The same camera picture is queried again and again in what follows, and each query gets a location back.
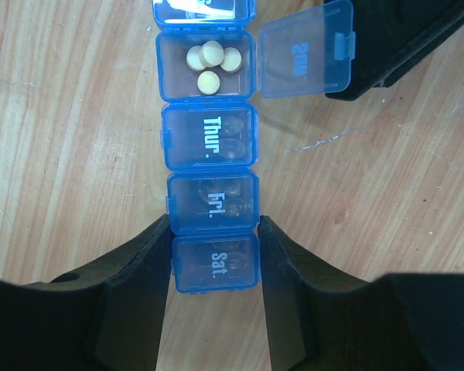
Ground blue weekly pill organizer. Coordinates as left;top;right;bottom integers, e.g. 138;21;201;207
152;1;356;294

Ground yellow pills in organizer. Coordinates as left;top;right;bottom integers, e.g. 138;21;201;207
186;40;243;95

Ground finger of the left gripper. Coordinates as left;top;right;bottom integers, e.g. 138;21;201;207
326;0;464;101

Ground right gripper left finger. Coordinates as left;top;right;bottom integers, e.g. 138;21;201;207
0;216;173;370

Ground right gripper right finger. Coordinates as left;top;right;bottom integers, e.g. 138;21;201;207
258;216;464;370

